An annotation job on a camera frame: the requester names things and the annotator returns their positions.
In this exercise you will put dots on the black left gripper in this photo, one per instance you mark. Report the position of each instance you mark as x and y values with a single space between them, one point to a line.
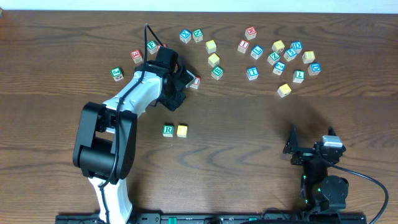
179 90

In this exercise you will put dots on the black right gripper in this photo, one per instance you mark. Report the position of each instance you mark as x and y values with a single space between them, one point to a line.
306 151

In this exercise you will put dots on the green R block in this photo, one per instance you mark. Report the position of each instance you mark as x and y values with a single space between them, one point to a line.
168 130

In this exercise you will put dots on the yellow O block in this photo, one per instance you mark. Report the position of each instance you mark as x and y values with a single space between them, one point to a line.
182 131

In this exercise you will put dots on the green B block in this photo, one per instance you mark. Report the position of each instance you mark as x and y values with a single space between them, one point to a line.
217 72

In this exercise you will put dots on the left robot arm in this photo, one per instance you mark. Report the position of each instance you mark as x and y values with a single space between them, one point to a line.
106 139

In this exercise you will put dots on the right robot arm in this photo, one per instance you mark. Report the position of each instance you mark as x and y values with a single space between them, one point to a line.
325 195

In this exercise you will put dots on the red I block centre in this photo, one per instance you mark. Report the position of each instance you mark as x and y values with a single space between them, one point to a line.
196 83

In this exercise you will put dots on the red i block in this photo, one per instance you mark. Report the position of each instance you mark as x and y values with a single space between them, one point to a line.
196 83
243 46

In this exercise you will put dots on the green F block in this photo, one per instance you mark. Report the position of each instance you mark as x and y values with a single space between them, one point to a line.
152 47

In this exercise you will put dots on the red G block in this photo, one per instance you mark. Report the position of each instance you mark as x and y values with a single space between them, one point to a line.
136 56

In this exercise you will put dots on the yellow block mid centre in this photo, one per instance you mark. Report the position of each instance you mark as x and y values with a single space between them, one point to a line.
213 60

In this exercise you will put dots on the yellow K block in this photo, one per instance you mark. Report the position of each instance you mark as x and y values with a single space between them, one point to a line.
284 90

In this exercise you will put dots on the blue X block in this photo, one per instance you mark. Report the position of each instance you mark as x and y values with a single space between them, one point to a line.
185 36

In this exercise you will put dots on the green J block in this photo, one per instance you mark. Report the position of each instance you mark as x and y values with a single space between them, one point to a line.
117 74

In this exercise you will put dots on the yellow block upper centre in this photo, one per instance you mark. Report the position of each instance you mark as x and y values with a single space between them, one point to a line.
211 46

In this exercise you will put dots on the green N block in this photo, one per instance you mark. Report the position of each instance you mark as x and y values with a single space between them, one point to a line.
197 35

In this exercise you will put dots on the green L block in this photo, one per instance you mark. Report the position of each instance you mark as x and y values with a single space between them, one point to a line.
298 76

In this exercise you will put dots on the blue D block right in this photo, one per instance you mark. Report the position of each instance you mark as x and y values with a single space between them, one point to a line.
314 69

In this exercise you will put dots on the blue d block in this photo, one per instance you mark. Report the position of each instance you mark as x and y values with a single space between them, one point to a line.
314 69
296 46

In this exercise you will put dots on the blue Z block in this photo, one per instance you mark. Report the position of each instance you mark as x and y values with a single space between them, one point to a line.
279 67

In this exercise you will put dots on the yellow block far right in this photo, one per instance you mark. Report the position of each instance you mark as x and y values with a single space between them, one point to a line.
308 57

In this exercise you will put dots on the blue T block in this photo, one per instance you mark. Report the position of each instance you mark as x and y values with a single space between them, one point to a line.
252 73

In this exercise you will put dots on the red I block right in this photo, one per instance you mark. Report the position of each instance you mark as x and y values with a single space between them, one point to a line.
243 46

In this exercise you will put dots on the blue S block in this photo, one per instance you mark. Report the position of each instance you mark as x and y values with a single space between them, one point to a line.
290 54

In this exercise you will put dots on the green Z block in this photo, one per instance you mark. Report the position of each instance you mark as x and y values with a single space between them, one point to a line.
273 58

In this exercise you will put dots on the blue D block upper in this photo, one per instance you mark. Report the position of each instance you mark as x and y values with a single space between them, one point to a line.
296 46

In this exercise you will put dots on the blue L block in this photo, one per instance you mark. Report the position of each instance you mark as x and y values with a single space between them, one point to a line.
256 52

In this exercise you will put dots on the yellow block ball side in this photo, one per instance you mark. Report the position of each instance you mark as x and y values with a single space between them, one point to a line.
278 46

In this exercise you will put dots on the red H block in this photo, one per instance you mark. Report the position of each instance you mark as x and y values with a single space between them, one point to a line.
250 33

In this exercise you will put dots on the black mounting rail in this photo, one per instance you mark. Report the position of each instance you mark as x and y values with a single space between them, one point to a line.
271 217

